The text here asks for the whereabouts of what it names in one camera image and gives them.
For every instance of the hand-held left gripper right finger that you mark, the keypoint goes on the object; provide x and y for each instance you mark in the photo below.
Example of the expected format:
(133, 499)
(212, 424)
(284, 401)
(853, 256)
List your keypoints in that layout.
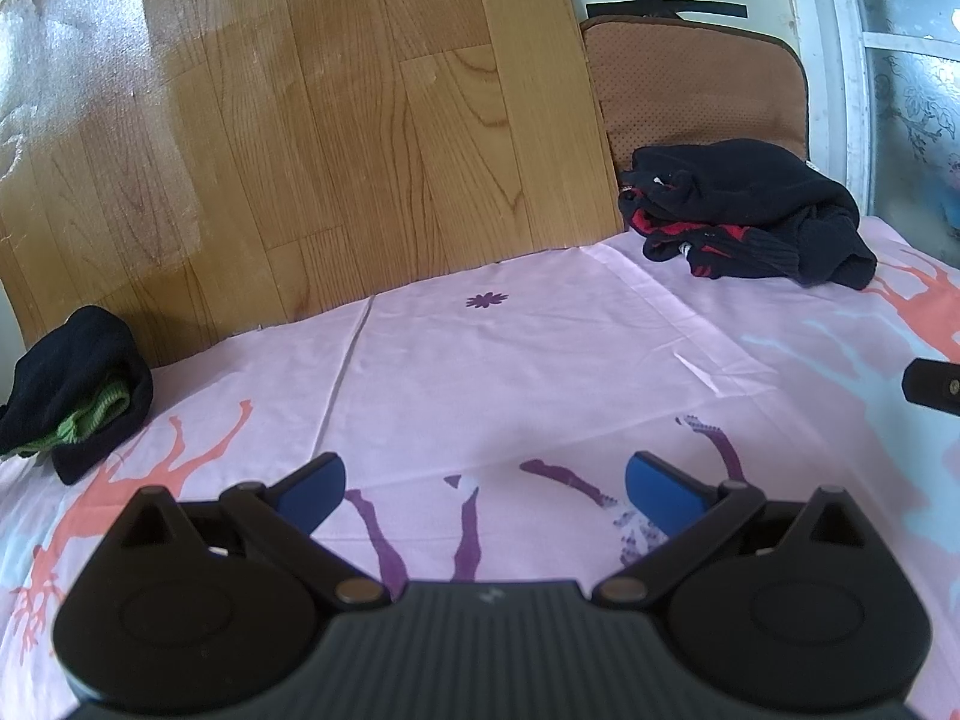
(660, 491)

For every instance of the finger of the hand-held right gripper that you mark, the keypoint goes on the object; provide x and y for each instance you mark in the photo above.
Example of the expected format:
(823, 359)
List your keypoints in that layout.
(934, 386)

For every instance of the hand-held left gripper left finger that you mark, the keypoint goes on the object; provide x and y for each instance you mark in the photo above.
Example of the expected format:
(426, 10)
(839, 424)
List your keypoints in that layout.
(315, 493)

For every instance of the navy red patterned garment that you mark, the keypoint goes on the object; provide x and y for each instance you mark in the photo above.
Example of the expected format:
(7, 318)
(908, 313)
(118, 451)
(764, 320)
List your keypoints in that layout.
(712, 238)

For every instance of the pink printed bed sheet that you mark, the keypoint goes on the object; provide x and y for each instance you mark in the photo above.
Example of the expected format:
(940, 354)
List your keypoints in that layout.
(525, 375)

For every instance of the green striped knit cloth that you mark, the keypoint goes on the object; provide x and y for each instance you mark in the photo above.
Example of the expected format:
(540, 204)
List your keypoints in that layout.
(97, 409)

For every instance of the black knit garment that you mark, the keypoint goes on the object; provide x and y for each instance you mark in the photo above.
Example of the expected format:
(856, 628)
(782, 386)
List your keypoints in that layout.
(757, 176)

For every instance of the dark navy folded garment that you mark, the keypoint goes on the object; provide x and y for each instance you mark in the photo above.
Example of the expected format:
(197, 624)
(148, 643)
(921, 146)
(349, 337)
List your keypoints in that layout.
(71, 349)

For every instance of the floral patterned window glass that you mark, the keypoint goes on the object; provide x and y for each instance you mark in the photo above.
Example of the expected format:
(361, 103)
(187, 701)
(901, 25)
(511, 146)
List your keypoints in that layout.
(919, 52)

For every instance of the brown seat cushion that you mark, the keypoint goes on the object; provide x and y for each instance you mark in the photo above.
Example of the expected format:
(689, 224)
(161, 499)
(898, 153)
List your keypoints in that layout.
(690, 90)

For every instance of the white window frame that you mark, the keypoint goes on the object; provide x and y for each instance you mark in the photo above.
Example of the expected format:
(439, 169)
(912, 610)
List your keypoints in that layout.
(844, 52)

